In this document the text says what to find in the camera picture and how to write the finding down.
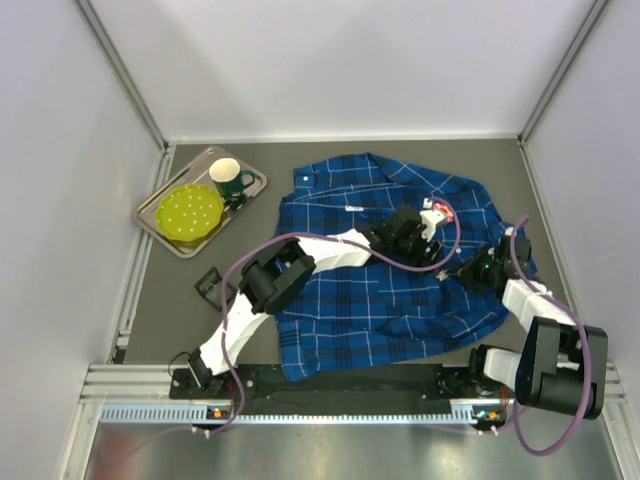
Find silver maple leaf brooch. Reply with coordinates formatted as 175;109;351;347
436;270;449;282

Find small black frame box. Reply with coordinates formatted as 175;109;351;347
194;267;223;312

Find yellow-green dotted plate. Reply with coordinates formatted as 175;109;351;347
155;183;225;253

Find green mug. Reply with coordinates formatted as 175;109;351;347
209;157;256;201

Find silver metal tray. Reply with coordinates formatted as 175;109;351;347
132;146;267;259

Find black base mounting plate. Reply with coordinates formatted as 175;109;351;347
168;363;506;416

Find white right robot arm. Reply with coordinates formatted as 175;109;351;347
448;235;586;415

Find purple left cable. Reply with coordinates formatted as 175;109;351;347
99;195;462;461

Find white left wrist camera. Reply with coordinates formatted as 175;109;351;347
419;198;448;240

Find pink flower brooch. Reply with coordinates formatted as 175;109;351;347
434;202;454;223

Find blue plaid shirt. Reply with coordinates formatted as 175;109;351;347
275;153;508;382

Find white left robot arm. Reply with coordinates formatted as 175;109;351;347
188;202;453;390

